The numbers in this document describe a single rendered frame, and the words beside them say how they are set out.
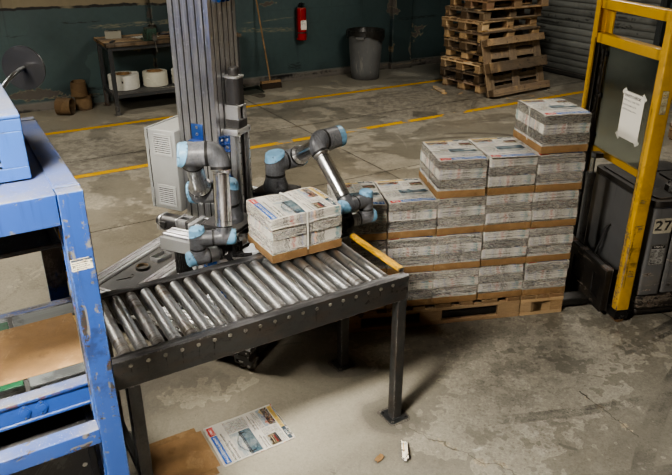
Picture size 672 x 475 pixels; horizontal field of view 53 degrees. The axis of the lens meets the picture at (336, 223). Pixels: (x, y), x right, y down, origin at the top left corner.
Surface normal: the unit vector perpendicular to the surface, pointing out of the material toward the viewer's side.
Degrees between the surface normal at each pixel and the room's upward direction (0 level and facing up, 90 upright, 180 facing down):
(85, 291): 90
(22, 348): 0
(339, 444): 0
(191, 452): 0
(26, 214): 90
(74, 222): 90
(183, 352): 90
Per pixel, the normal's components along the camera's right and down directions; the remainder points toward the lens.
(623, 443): 0.00, -0.91
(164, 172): -0.42, 0.37
